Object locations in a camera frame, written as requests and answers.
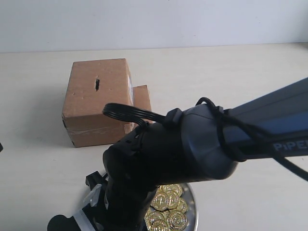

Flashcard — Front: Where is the gold coin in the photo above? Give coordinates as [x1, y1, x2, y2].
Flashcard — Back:
[151, 191, 169, 211]
[167, 210, 187, 231]

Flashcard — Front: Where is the gold coin right centre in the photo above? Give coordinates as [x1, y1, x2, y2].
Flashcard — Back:
[151, 191, 169, 211]

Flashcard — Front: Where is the round steel plate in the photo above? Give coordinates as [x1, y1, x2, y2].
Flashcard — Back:
[81, 182, 199, 231]

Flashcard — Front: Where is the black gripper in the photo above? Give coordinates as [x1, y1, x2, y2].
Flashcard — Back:
[47, 171, 159, 231]

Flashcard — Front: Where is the brown cardboard slotted box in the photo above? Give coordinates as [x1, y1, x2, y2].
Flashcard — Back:
[62, 58, 151, 148]

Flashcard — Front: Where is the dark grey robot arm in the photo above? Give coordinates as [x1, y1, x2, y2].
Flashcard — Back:
[47, 79, 308, 231]

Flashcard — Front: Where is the gold coin lower right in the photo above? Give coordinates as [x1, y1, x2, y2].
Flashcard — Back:
[167, 210, 187, 231]

